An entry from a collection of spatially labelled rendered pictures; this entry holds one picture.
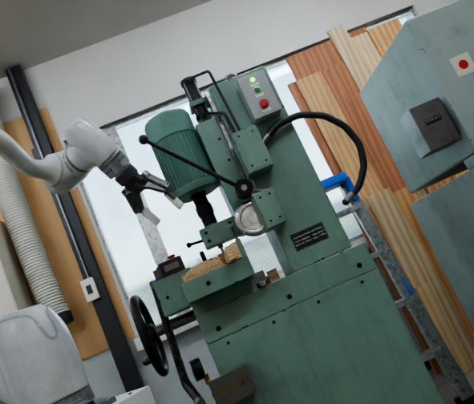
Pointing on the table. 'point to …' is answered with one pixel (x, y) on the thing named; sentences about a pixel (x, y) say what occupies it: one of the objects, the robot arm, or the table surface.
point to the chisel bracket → (218, 234)
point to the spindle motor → (180, 144)
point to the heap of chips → (203, 268)
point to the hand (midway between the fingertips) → (167, 213)
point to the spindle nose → (204, 208)
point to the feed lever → (243, 188)
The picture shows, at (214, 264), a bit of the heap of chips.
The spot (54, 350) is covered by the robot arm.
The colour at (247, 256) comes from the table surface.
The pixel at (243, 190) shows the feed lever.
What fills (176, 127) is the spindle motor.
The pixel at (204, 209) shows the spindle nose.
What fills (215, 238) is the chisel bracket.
